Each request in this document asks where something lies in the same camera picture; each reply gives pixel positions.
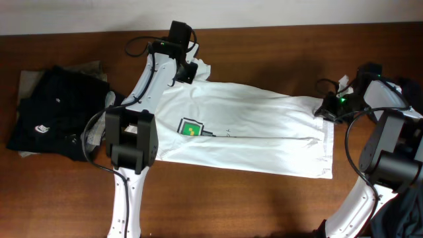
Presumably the white robot print t-shirt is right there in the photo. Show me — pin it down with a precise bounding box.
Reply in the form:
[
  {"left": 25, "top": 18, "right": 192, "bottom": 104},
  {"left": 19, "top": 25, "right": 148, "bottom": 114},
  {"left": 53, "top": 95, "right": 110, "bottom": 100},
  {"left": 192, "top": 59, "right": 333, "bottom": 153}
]
[{"left": 155, "top": 61, "right": 334, "bottom": 179}]

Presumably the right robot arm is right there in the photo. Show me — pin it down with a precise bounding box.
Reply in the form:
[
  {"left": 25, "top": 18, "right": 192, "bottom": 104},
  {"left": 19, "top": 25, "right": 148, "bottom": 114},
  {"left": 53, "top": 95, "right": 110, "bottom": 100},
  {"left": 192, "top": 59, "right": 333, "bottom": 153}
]
[{"left": 313, "top": 62, "right": 422, "bottom": 237}]

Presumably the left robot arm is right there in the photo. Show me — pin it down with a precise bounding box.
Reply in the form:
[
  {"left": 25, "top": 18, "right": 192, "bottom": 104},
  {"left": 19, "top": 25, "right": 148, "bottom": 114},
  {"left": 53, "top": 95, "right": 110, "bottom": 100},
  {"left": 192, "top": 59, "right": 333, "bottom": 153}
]
[{"left": 105, "top": 40, "right": 199, "bottom": 238}]

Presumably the grey patterned folded garment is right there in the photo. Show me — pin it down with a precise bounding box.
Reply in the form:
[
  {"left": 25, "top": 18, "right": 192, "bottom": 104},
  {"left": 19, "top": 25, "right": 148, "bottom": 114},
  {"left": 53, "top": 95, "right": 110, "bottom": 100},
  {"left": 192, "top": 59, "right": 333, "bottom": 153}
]
[{"left": 81, "top": 91, "right": 116, "bottom": 153}]

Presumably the dark Nike t-shirt pile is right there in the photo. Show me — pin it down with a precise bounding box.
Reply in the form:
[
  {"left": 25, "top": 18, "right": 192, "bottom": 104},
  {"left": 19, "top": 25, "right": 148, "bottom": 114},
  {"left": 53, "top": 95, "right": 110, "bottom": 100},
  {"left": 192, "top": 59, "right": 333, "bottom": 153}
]
[{"left": 371, "top": 77, "right": 422, "bottom": 238}]

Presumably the black Nike folded garment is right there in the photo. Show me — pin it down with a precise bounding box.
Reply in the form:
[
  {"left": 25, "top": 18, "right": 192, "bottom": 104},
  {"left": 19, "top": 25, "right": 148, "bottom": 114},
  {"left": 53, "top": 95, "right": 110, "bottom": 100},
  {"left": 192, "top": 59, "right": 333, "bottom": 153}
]
[{"left": 6, "top": 66, "right": 124, "bottom": 162}]

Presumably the beige folded garment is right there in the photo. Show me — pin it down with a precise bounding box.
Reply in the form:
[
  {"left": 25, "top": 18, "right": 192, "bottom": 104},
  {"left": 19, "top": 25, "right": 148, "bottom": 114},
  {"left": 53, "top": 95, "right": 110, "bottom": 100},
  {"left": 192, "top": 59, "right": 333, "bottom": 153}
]
[{"left": 16, "top": 60, "right": 108, "bottom": 157}]

